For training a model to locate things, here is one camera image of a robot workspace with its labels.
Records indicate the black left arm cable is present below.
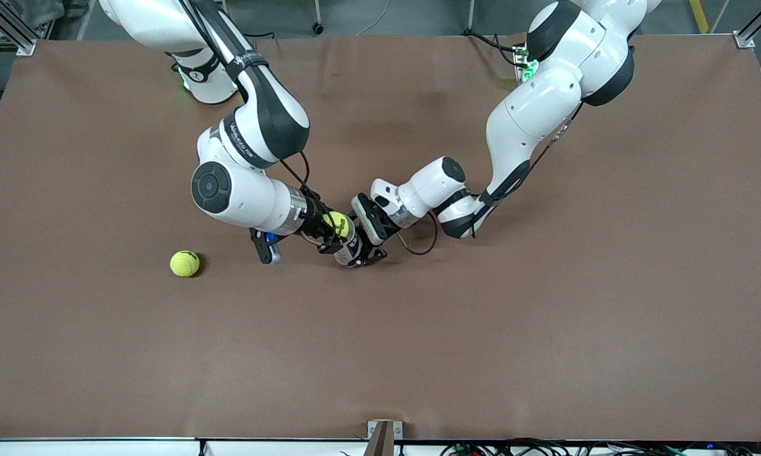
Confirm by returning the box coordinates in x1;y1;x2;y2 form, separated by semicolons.
396;101;585;257

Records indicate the black cable bundle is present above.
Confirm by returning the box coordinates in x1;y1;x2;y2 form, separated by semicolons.
439;437;761;456

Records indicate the yellow-green tennis ball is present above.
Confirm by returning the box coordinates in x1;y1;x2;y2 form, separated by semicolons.
170;250;201;278
323;211;351;239

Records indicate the brown table cover sheet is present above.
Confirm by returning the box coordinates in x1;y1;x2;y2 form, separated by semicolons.
0;33;761;442

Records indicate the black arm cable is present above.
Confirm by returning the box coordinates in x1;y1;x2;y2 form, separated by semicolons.
396;101;585;257
278;149;323;203

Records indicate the brown wooden post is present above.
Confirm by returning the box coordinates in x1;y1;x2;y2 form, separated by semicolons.
363;421;395;456

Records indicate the grey metal edge bracket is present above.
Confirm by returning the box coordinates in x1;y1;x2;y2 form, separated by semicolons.
367;419;404;441

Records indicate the white table edge rail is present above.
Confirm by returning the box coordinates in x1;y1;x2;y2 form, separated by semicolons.
0;436;761;456

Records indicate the grey fabric bundle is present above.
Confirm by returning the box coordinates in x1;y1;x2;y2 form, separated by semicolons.
10;0;65;29

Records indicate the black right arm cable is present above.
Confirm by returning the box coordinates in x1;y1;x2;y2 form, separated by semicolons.
278;149;323;203

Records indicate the aluminium frame post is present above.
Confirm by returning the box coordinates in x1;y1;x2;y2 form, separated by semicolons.
0;0;37;57
733;0;761;49

